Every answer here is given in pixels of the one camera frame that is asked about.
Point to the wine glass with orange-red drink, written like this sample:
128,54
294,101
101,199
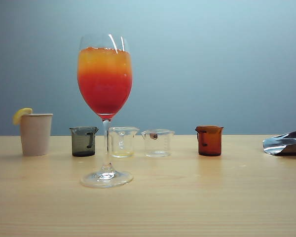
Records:
104,86

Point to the white paper cup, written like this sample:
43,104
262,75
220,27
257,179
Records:
35,135

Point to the clear measuring cup, yellow residue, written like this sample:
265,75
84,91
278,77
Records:
123,143

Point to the yellow lemon slice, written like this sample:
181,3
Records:
18,115

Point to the silver foil bag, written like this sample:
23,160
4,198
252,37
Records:
278,145

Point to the grey smoked glass measuring cup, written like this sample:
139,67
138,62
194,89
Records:
82,144

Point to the amber glass measuring cup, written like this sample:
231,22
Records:
210,143

